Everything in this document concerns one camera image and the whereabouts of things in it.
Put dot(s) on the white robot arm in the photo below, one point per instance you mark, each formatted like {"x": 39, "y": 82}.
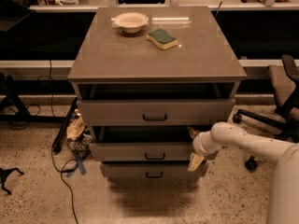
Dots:
{"x": 283, "y": 205}

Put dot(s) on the black leaning bar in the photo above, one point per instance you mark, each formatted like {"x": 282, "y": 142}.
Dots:
{"x": 56, "y": 145}

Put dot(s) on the grey bottom drawer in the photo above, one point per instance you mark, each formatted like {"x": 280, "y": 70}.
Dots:
{"x": 151, "y": 170}

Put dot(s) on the small black floor object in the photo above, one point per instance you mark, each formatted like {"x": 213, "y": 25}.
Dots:
{"x": 4, "y": 174}

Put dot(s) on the blue tape cross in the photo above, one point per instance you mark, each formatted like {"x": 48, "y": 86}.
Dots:
{"x": 80, "y": 157}

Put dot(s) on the black stand leg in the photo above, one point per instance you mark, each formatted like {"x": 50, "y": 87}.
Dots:
{"x": 23, "y": 115}

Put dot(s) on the grey drawer cabinet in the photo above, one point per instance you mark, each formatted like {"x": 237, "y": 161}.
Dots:
{"x": 114, "y": 66}

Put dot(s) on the green yellow sponge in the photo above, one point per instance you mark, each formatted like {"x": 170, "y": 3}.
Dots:
{"x": 162, "y": 39}

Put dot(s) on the grey drawer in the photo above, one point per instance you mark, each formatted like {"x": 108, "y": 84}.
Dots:
{"x": 151, "y": 170}
{"x": 142, "y": 143}
{"x": 155, "y": 112}

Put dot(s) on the grey top drawer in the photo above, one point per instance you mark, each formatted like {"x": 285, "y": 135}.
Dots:
{"x": 155, "y": 112}

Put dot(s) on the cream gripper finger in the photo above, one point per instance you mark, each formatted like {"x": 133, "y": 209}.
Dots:
{"x": 192, "y": 132}
{"x": 195, "y": 162}

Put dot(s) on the snack bags on floor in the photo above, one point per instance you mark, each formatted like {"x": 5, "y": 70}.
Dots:
{"x": 78, "y": 135}

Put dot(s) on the white paper bowl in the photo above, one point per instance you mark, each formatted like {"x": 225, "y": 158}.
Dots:
{"x": 131, "y": 22}

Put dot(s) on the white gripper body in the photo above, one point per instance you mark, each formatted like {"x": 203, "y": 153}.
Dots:
{"x": 198, "y": 145}

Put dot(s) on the black office chair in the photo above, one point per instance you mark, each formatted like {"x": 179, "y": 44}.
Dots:
{"x": 285, "y": 84}

